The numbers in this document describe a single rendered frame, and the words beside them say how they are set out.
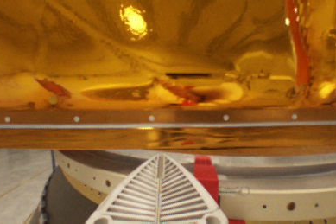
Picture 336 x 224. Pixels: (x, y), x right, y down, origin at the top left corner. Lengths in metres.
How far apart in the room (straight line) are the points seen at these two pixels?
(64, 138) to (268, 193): 0.39
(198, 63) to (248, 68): 0.09
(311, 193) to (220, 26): 0.30
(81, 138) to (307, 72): 0.49
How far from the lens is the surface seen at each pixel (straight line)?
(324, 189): 0.34
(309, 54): 0.41
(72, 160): 0.42
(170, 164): 0.16
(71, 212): 0.52
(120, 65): 0.25
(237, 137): 0.33
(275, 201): 0.29
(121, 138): 0.30
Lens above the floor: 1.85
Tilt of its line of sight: 4 degrees down
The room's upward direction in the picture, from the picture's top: straight up
